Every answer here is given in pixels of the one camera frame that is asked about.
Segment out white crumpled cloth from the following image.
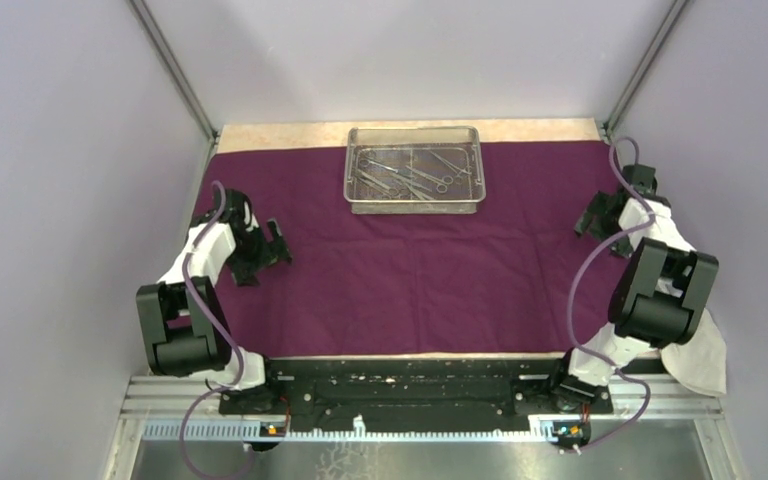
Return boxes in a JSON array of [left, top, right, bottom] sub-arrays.
[[660, 308, 727, 398]]

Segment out grey cable duct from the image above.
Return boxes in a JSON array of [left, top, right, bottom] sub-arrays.
[[141, 417, 557, 443]]

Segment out surgical scissors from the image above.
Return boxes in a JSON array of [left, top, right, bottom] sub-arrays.
[[355, 170, 400, 199]]

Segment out metal mesh instrument tray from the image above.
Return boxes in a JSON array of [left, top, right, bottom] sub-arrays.
[[343, 125, 487, 214]]

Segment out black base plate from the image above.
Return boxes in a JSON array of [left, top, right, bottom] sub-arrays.
[[218, 358, 614, 433]]

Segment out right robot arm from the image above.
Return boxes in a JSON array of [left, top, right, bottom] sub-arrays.
[[546, 165, 727, 412]]

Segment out maroon wrap cloth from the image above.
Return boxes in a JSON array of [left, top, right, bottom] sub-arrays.
[[196, 141, 625, 357]]

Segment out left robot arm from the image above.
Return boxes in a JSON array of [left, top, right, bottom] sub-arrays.
[[136, 181, 292, 414]]

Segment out surgical clamp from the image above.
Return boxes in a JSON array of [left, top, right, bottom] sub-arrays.
[[429, 150, 471, 182]]

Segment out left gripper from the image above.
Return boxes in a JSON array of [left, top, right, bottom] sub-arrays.
[[225, 218, 291, 286]]

